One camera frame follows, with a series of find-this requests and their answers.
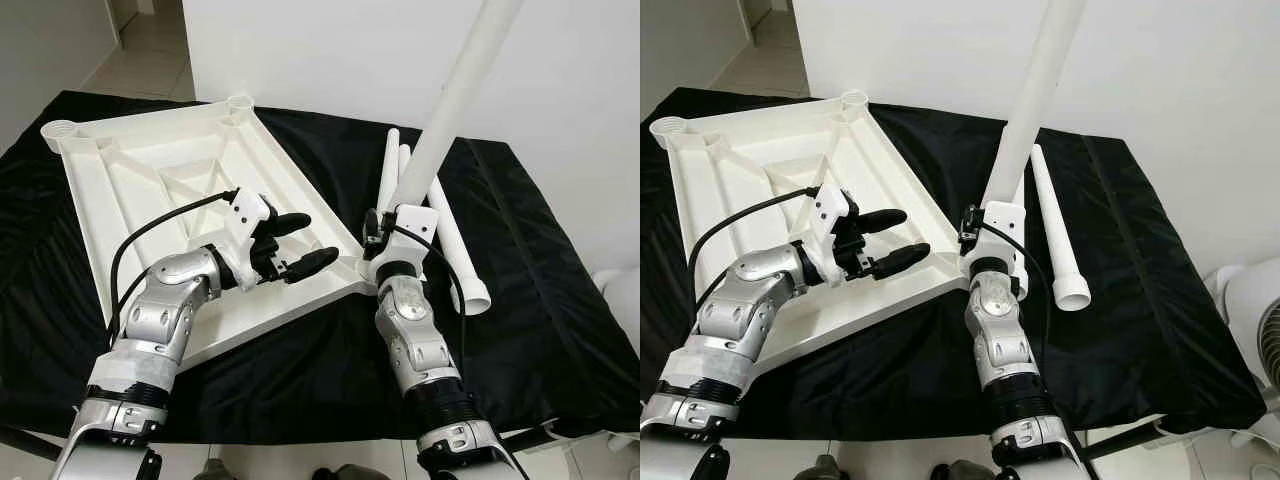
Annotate white plastic table top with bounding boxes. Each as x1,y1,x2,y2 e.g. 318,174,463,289
40,95,381,371
648,90,969,367

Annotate black cloth table cover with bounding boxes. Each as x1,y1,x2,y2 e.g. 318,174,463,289
640,87,1266,441
0,90,641,446

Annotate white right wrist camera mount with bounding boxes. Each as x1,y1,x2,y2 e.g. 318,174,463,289
362,205,436,287
965,200,1031,291

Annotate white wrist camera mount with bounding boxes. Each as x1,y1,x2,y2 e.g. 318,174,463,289
225,190,273,293
362,205,436,287
965,200,1031,291
810,183,859,287

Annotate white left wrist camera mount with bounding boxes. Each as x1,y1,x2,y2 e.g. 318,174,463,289
810,183,859,287
225,190,273,293

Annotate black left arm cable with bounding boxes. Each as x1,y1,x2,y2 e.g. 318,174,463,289
685,186,821,331
108,188,241,346

